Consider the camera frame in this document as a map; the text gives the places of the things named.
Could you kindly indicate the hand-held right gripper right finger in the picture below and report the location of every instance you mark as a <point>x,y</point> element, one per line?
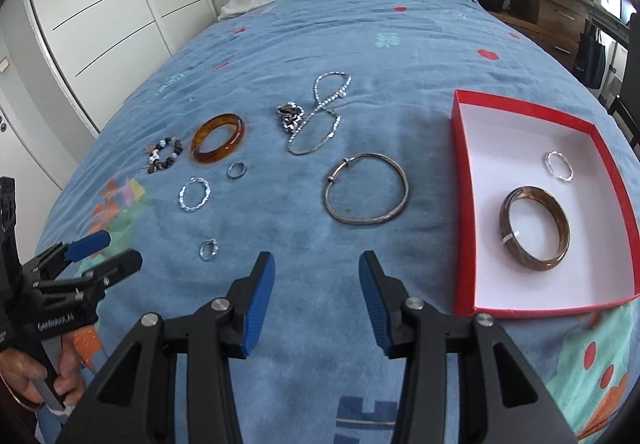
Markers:
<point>374,304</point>

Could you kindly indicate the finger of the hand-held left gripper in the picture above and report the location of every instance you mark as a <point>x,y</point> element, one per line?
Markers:
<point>117,269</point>
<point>87,243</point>

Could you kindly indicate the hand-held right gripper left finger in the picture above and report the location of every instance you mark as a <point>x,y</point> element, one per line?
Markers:
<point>257,304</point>

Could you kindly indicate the red cardboard box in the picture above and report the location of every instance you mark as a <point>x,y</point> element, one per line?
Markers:
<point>462,224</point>

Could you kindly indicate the large silver bangle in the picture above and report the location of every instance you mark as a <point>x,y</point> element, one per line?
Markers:
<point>327,194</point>

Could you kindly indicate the person's left hand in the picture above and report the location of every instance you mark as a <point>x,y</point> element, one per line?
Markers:
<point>20,374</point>

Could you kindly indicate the amber bangle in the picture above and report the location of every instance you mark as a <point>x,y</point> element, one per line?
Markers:
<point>201,154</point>

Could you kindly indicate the brown marbled bangle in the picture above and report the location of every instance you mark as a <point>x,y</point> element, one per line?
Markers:
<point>506,229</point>

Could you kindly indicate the blue printed blanket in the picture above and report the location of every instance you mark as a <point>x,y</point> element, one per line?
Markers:
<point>300,48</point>

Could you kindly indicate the dark chair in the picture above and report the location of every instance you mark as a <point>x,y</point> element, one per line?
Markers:
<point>627,118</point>

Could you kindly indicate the black hanging bag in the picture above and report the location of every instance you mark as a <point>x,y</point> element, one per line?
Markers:
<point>590,56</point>

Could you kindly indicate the wooden drawer cabinet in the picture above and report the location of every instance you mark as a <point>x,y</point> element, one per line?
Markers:
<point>560,8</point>

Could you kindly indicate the grey desk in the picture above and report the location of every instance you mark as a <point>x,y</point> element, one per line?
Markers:
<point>607,13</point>

